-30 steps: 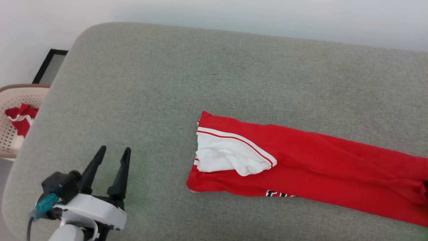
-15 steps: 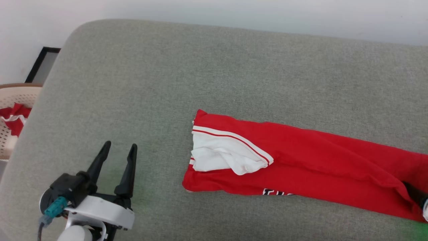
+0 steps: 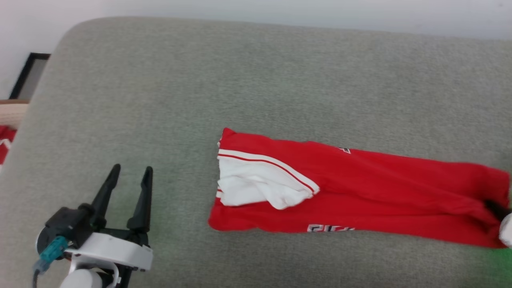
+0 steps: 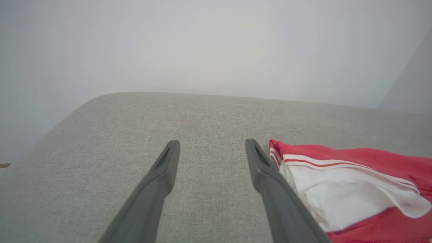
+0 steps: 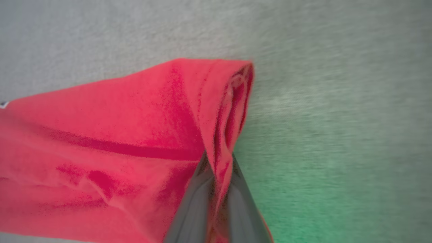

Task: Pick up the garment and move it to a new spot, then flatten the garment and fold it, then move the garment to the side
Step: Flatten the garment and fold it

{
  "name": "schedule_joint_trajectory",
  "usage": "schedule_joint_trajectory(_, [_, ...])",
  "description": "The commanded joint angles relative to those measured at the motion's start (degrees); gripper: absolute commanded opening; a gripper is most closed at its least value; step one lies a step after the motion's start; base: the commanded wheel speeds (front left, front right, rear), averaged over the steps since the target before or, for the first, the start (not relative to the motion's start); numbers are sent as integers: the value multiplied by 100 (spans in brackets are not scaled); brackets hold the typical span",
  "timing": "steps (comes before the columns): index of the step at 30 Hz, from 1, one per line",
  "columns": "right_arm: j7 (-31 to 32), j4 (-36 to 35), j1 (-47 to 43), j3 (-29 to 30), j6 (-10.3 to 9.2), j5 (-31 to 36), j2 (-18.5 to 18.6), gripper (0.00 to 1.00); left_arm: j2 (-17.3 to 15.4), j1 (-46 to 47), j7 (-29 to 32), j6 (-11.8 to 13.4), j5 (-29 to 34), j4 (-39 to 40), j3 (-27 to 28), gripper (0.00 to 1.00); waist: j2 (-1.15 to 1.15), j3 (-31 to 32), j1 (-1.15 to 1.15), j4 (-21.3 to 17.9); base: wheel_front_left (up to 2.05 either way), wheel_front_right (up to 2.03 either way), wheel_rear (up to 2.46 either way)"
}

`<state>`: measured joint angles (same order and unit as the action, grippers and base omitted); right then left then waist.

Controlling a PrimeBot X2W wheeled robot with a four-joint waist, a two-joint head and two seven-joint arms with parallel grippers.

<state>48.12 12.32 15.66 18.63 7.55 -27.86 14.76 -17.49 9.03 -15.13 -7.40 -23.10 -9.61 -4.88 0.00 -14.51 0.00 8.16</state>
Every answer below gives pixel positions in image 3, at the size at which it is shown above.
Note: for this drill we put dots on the red and white garment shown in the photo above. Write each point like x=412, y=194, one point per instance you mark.
x=4, y=140

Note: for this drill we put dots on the black picture frame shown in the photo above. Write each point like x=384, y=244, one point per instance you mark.
x=32, y=76

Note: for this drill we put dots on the beige laundry basket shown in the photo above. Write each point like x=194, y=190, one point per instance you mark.
x=12, y=116

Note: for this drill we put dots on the grey fabric sofa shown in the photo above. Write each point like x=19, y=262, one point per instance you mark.
x=280, y=80

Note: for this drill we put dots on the red Bulls jersey white sleeves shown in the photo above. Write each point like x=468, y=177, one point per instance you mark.
x=380, y=188

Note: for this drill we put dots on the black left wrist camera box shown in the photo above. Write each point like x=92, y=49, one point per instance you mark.
x=66, y=222

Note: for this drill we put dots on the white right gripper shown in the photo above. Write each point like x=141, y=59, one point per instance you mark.
x=507, y=232

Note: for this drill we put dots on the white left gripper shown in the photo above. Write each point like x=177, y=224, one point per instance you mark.
x=116, y=252

